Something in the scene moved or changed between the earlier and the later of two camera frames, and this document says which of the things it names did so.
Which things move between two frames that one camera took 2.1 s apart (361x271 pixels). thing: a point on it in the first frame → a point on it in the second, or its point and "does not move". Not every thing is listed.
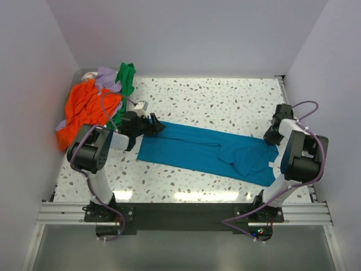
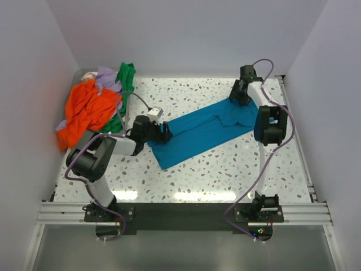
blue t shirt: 236,156 → 193,133
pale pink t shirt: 88,75 does not move
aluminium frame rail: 74,214 does not move
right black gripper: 268,137 → 243,101
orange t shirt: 84,106 does not move
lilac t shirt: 105,81 does not move
